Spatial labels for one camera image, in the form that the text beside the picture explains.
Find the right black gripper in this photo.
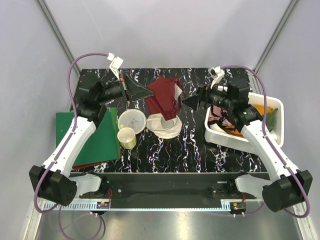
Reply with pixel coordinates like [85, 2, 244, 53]
[181, 78, 235, 112]

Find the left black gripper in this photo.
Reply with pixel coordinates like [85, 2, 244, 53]
[96, 71, 154, 104]

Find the dark red bra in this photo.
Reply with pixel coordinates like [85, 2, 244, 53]
[145, 75, 184, 121]

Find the beige mesh laundry bag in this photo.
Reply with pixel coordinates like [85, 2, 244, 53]
[118, 108, 183, 139]

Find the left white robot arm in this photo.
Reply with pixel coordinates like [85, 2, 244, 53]
[29, 73, 154, 213]

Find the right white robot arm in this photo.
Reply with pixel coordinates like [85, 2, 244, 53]
[182, 82, 313, 218]

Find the pink and black bra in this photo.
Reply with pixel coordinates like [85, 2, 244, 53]
[207, 105, 236, 131]

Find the cream paper cup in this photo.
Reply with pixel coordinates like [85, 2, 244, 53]
[117, 127, 137, 150]

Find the green folder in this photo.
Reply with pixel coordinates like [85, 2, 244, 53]
[55, 107, 121, 170]

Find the orange cloth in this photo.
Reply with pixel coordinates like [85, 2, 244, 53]
[223, 104, 274, 138]

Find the green cloth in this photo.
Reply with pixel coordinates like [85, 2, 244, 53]
[265, 108, 278, 132]

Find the white plastic bin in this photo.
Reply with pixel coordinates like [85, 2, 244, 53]
[204, 92, 285, 151]

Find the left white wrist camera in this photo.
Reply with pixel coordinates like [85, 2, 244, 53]
[107, 52, 124, 81]

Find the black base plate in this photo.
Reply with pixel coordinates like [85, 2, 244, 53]
[78, 172, 258, 210]

